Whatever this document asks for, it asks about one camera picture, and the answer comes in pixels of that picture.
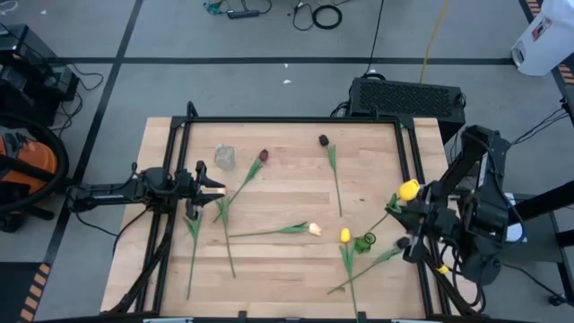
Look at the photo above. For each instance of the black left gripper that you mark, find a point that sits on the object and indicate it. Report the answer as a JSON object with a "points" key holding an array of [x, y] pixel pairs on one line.
{"points": [[188, 188]]}

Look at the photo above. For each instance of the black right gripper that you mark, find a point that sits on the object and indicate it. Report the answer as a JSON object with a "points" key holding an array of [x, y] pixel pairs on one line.
{"points": [[435, 220]]}

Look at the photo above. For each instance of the yellow artificial tulip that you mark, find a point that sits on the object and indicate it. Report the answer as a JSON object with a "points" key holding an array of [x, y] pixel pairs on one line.
{"points": [[409, 190], [345, 235]]}

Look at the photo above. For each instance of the black artificial tulip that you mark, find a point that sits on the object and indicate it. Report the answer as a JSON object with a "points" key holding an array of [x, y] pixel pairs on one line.
{"points": [[323, 140], [402, 242]]}

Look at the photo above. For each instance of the dark red artificial tulip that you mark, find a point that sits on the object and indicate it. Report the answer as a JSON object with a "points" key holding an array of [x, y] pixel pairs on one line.
{"points": [[194, 229], [263, 155]]}

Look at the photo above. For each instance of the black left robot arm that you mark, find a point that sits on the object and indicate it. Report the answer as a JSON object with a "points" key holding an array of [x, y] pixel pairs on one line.
{"points": [[112, 190]]}

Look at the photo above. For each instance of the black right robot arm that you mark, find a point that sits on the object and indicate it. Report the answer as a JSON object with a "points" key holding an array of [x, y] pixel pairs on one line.
{"points": [[484, 215]]}

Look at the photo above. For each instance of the clear textured glass vase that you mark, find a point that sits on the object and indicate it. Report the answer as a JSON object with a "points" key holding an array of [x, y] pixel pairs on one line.
{"points": [[225, 157]]}

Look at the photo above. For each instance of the white paper sheet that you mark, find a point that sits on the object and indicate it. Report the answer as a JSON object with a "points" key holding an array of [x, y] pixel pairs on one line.
{"points": [[515, 231]]}

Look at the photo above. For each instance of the black perforated computer case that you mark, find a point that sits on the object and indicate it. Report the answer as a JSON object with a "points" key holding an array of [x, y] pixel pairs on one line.
{"points": [[403, 98]]}

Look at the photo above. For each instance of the black metal stand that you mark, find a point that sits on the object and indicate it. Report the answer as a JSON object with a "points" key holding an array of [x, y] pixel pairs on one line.
{"points": [[542, 197]]}

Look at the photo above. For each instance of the orange black vacuum cleaner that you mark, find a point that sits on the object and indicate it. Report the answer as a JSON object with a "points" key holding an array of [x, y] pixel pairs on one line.
{"points": [[66, 159]]}

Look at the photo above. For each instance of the black power strip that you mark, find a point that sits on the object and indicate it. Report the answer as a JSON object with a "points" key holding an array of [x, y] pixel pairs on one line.
{"points": [[242, 14]]}

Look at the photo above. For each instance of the white plastic container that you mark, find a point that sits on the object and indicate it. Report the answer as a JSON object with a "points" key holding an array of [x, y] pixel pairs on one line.
{"points": [[545, 45]]}

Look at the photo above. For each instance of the black equipment stack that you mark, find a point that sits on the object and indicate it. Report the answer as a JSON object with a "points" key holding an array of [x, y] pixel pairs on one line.
{"points": [[27, 58]]}

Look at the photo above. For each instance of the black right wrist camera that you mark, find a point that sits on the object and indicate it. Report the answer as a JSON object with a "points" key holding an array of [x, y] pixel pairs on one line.
{"points": [[413, 251]]}

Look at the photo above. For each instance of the black aluminium table frame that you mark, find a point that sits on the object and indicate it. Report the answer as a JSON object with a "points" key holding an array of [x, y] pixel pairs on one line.
{"points": [[291, 120]]}

